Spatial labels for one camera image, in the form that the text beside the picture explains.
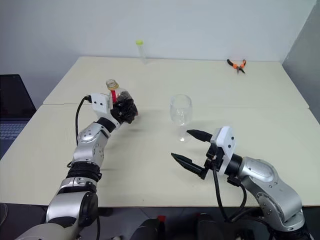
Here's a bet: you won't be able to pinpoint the orange and black pliers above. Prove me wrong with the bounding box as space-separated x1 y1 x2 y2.
226 58 247 75

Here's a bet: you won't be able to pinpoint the clear plastic bottle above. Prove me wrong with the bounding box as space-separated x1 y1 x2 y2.
105 78 138 118

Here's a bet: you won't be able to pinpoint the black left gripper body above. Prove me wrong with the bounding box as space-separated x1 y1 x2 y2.
110 104 127 126

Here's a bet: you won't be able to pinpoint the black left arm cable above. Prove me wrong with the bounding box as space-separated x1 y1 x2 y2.
66 95 102 182

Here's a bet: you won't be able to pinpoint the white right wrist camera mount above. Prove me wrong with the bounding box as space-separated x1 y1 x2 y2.
209 125 238 176

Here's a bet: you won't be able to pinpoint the dark rounded shape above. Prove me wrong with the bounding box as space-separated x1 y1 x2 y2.
130 216 161 240

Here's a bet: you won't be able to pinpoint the clear wine glass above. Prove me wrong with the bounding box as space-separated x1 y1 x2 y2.
169 93 193 144

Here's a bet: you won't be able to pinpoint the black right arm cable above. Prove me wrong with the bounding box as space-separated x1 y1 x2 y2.
211 154 264 224

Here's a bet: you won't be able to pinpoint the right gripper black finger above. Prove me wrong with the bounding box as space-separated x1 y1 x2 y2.
186 128 214 144
170 152 208 180

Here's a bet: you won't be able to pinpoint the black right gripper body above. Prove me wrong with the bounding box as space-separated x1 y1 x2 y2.
200 142 226 181

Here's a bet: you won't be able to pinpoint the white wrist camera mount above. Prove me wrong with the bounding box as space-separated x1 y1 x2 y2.
209 125 238 176
90 92 120 129

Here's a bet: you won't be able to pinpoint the clear tube with yellow-green cap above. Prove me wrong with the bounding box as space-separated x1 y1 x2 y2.
135 39 149 65

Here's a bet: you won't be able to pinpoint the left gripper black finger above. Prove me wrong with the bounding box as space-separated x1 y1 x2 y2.
119 99 139 117
123 113 138 125

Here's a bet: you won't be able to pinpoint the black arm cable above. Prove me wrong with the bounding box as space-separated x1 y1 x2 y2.
211 154 264 224
66 95 102 182

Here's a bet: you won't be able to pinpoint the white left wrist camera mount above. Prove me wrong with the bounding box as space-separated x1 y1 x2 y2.
90 92 120 129

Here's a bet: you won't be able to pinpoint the dark laptop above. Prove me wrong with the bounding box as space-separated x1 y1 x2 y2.
0 74 37 161

